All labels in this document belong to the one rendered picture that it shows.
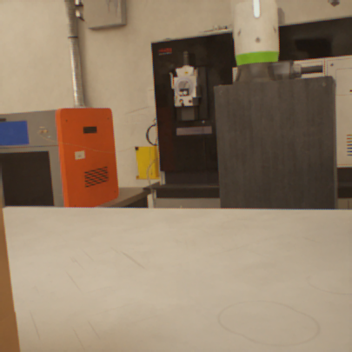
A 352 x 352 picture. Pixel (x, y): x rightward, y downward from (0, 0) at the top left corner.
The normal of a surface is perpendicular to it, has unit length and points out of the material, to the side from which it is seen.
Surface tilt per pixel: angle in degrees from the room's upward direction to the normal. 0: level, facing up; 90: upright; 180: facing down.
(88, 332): 0
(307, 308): 0
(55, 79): 90
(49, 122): 90
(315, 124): 90
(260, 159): 90
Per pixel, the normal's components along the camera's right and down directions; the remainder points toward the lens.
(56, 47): -0.35, 0.14
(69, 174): 0.93, -0.02
